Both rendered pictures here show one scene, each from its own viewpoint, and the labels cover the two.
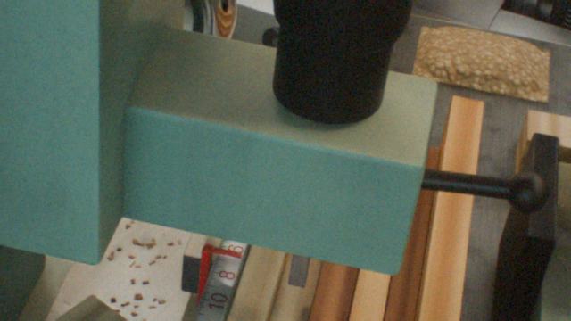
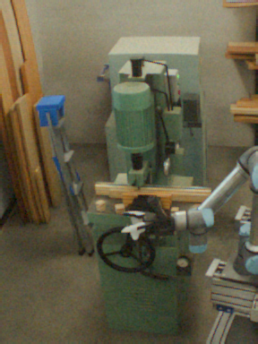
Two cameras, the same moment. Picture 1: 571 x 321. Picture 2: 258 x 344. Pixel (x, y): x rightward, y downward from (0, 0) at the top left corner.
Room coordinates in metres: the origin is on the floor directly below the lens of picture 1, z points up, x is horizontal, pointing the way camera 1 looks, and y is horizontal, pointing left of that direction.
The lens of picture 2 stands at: (0.77, -2.43, 2.42)
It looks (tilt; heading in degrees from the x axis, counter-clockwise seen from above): 29 degrees down; 99
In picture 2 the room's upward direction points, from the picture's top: 5 degrees counter-clockwise
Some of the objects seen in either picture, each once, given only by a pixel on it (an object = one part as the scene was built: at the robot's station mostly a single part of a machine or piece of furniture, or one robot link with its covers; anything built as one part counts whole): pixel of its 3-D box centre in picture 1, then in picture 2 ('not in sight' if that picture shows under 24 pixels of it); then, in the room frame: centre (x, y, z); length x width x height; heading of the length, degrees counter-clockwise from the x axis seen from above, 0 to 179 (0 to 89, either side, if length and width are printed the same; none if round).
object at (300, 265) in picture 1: (302, 246); not in sight; (0.43, -0.01, 0.97); 0.01 x 0.01 x 0.05; 84
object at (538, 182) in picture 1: (479, 182); not in sight; (0.42, -0.09, 1.04); 0.06 x 0.02 x 0.02; 84
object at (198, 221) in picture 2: not in sight; (199, 219); (0.75, -0.68, 1.21); 0.11 x 0.08 x 0.09; 7
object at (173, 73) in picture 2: not in sight; (172, 85); (0.61, 0.29, 1.40); 0.10 x 0.06 x 0.16; 84
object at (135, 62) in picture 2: not in sight; (137, 72); (0.45, 0.12, 1.54); 0.08 x 0.08 x 0.17; 84
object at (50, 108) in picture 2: not in sight; (67, 177); (-0.15, 0.74, 0.58); 0.27 x 0.25 x 1.16; 177
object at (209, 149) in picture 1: (276, 158); (139, 174); (0.44, 0.00, 1.03); 0.14 x 0.07 x 0.09; 84
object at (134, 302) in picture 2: not in sight; (149, 263); (0.44, 0.10, 0.36); 0.58 x 0.45 x 0.71; 84
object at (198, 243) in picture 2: not in sight; (198, 236); (0.74, -0.66, 1.12); 0.11 x 0.08 x 0.11; 97
